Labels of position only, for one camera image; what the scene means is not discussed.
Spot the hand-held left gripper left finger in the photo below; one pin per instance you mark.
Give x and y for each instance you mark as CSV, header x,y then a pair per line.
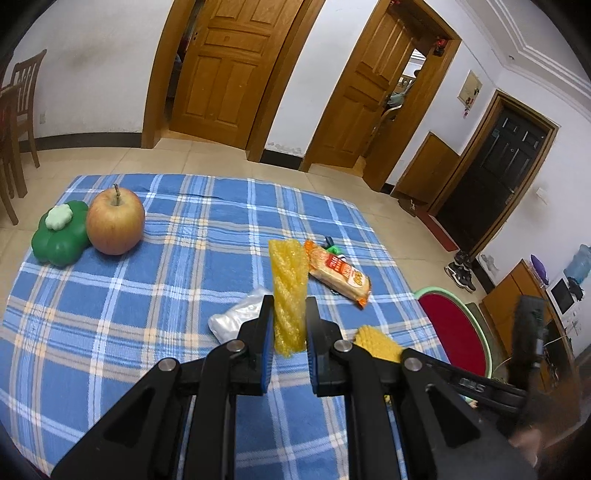
x,y
267,350

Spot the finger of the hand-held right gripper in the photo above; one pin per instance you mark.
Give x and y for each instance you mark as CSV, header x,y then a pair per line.
x,y
494,392

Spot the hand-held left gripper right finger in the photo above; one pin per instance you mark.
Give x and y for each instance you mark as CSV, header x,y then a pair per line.
x,y
312,355

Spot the clear plastic bag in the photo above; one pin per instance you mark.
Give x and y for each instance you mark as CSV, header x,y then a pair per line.
x,y
231,318

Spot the wooden cabinet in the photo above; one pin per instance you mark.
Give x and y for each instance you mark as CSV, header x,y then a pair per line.
x,y
521,318

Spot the white framed screen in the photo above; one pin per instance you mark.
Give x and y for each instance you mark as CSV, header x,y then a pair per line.
x,y
562,295

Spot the red stool with green rim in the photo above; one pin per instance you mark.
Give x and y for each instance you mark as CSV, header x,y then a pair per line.
x,y
448,327

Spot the orange snack packet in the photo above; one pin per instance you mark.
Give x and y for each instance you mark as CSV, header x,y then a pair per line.
x,y
339,274

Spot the purple object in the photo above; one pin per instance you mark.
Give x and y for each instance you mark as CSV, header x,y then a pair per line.
x,y
539,267

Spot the small green black object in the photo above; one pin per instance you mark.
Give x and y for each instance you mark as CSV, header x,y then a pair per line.
x,y
333,247

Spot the black sneaker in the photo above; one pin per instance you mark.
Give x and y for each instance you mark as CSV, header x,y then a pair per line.
x,y
455,267
467,279

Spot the blue water bottle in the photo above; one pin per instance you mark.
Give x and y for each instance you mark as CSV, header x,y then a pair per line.
x,y
581,263

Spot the blue plaid blanket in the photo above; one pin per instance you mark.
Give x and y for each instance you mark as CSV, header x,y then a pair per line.
x,y
161,295

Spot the red doormat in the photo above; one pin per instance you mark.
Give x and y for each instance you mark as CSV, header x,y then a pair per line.
x,y
436,228

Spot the dark metal entrance door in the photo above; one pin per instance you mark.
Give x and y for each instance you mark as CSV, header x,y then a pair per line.
x,y
494,175

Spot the red yellow apple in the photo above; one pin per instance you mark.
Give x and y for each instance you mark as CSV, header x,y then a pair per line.
x,y
115,221

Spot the leaning wooden board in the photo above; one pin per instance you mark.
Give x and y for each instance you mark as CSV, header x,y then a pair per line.
x,y
427,168

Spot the green toy bell pepper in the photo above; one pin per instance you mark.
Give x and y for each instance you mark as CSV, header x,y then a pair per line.
x,y
60,240

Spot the wooden panel door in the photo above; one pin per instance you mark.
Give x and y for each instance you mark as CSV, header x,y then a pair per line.
x,y
360,92
221,69

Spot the red hanging door ornament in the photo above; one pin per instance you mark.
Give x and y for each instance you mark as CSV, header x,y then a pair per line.
x,y
439,47

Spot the white wall switch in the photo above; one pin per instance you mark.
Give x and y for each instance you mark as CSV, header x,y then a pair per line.
x,y
542,194

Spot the beige wall panel box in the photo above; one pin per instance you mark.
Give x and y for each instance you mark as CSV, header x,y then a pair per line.
x,y
469,87

